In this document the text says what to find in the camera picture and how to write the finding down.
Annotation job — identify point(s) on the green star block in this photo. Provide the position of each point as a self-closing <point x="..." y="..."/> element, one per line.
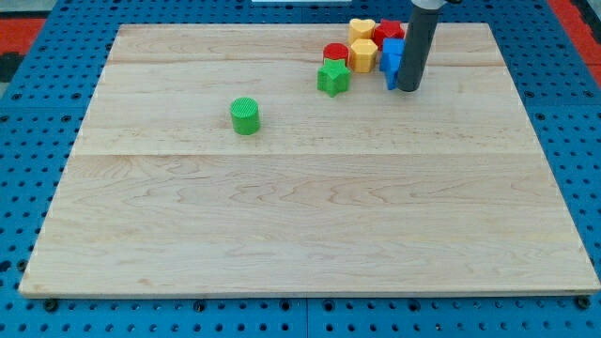
<point x="333" y="77"/>

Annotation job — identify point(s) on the red star block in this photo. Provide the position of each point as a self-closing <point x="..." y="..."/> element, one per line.
<point x="387" y="29"/>

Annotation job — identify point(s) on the green cylinder block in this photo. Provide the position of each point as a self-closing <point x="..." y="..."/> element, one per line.
<point x="244" y="113"/>

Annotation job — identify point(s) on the wooden board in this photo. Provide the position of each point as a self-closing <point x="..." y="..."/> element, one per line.
<point x="442" y="192"/>

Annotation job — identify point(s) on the red cylinder block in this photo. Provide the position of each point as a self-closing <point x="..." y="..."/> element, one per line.
<point x="336" y="51"/>

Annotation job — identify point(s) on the yellow hexagon block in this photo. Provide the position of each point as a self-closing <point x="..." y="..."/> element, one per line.
<point x="363" y="52"/>

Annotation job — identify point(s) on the blue arrow block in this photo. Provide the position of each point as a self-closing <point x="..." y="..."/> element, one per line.
<point x="389" y="65"/>

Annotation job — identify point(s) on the blue cube block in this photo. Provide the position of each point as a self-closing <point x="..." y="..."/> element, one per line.
<point x="393" y="46"/>

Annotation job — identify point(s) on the yellow heart block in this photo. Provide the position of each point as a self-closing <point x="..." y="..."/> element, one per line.
<point x="360" y="29"/>

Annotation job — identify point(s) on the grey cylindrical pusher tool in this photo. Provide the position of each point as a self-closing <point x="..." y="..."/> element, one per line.
<point x="422" y="26"/>

